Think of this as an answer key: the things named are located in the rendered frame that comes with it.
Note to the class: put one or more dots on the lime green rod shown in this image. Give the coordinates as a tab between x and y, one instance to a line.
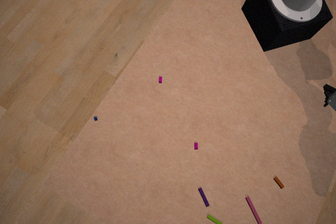
214	220

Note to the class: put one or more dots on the pink rod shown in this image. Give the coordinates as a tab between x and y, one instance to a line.
253	210

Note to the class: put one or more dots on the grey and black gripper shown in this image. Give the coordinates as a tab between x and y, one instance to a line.
330	93

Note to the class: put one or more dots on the purple rod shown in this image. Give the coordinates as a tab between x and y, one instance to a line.
203	197

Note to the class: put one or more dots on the orange-brown rectangular bar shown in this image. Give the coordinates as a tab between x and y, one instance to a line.
278	182

